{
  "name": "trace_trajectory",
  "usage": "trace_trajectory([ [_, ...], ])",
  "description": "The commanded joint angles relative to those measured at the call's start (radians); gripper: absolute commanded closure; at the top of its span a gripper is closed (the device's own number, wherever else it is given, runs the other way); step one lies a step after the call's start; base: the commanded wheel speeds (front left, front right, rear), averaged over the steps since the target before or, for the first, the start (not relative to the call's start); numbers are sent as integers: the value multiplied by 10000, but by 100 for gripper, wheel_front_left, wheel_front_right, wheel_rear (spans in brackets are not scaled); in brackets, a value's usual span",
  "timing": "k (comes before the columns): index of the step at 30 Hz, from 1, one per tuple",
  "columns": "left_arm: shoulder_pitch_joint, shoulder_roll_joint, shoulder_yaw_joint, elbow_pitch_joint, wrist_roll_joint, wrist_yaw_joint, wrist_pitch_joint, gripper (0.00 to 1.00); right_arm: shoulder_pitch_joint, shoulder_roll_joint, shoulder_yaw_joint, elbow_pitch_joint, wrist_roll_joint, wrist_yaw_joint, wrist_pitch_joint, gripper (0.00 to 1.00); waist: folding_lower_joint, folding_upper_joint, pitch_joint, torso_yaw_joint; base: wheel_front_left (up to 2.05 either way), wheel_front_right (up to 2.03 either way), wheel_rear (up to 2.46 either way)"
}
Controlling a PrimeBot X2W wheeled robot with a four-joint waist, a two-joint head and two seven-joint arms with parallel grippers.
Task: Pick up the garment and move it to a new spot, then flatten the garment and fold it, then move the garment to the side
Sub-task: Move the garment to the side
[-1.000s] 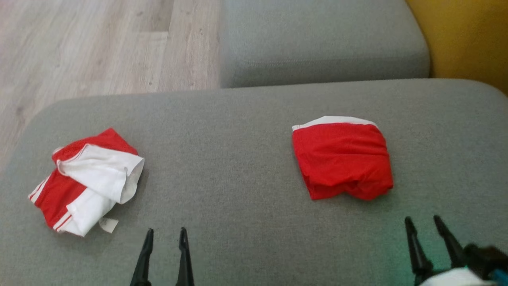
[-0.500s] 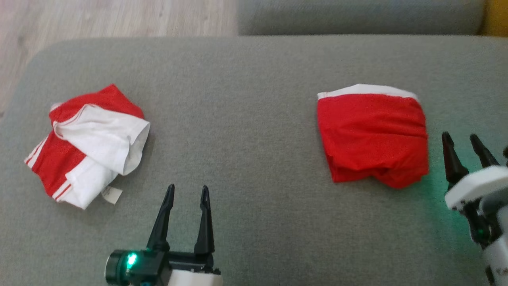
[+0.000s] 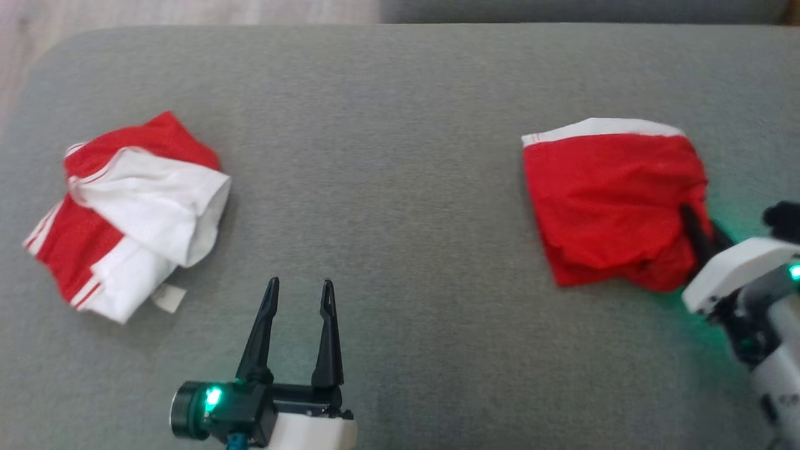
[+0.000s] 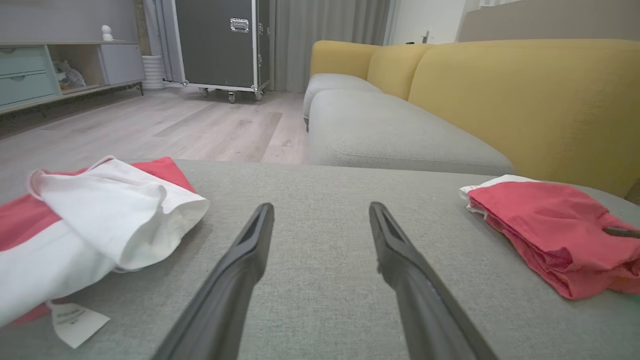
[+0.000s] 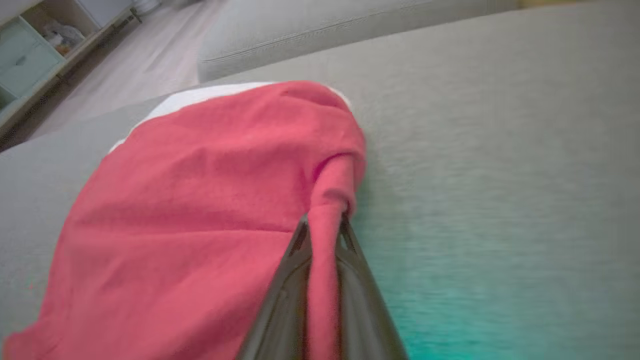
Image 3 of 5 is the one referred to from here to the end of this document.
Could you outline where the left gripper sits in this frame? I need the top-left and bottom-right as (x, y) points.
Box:
(170, 277), (358, 450)

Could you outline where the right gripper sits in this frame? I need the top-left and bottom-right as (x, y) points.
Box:
(678, 201), (800, 316)

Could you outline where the red garment with white band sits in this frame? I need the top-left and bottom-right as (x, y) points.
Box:
(521, 117), (716, 293)

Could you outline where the red and white striped garment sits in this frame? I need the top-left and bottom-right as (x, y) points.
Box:
(23, 111), (232, 324)

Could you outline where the small grey sofa cushion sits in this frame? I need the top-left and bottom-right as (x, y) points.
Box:
(378, 0), (791, 26)

